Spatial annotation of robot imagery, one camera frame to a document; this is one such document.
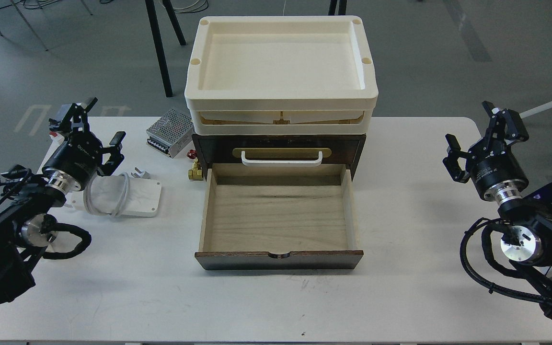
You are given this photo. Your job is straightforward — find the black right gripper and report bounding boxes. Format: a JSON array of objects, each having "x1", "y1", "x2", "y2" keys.
[{"x1": 442, "y1": 101, "x2": 529, "y2": 201}]

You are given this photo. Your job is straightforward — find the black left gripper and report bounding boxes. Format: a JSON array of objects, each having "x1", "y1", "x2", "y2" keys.
[{"x1": 42, "y1": 97, "x2": 126, "y2": 193}]

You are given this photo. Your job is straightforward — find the white charger with cable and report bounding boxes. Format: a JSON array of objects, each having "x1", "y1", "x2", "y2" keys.
[{"x1": 64, "y1": 172, "x2": 163, "y2": 218}]

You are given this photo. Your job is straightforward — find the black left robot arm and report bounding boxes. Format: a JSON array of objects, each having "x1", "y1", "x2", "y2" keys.
[{"x1": 0, "y1": 97, "x2": 125, "y2": 304}]

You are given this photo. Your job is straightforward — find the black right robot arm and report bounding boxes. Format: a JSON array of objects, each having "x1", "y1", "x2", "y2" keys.
[{"x1": 443, "y1": 101, "x2": 552, "y2": 320}]

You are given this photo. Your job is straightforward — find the dark wooden cabinet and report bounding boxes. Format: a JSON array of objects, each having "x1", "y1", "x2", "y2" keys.
[{"x1": 192, "y1": 134, "x2": 367, "y2": 177}]

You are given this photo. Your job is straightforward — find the red white terminal block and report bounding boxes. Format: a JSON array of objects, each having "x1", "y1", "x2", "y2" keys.
[{"x1": 49, "y1": 131, "x2": 64, "y2": 144}]

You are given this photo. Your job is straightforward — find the metal mesh power supply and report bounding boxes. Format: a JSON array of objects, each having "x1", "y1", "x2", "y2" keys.
[{"x1": 146, "y1": 108, "x2": 194, "y2": 159}]

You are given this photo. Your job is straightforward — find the black table leg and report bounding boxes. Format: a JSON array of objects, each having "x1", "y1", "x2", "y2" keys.
[{"x1": 144, "y1": 0, "x2": 187, "y2": 98}]

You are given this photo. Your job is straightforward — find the cream plastic stacked tray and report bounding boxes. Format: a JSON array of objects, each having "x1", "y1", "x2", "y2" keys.
[{"x1": 184, "y1": 15, "x2": 379, "y2": 135}]

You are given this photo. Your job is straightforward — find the open wooden drawer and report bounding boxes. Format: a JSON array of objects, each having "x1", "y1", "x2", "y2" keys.
[{"x1": 195, "y1": 164, "x2": 364, "y2": 270}]

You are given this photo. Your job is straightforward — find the brass valve red handle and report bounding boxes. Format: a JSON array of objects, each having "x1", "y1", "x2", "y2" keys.
[{"x1": 186, "y1": 149, "x2": 205, "y2": 181}]

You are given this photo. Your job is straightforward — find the white drawer handle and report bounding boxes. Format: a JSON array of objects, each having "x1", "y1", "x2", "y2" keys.
[{"x1": 241, "y1": 150, "x2": 323, "y2": 168}]

